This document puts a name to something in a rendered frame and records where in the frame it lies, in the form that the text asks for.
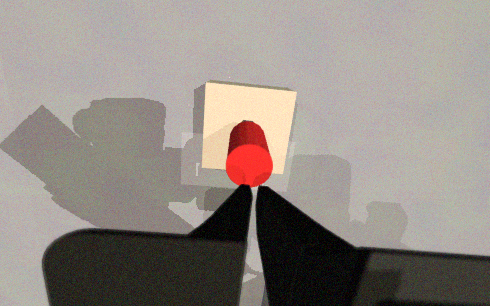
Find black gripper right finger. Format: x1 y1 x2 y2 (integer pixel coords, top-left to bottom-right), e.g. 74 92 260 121
256 185 490 306

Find red marker cap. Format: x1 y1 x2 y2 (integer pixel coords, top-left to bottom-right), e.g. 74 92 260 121
226 121 273 187

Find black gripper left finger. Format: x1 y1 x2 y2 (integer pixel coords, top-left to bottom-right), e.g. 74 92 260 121
42 184 253 306

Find cream square block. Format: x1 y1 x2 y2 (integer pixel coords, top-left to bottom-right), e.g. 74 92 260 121
202 80 297 174

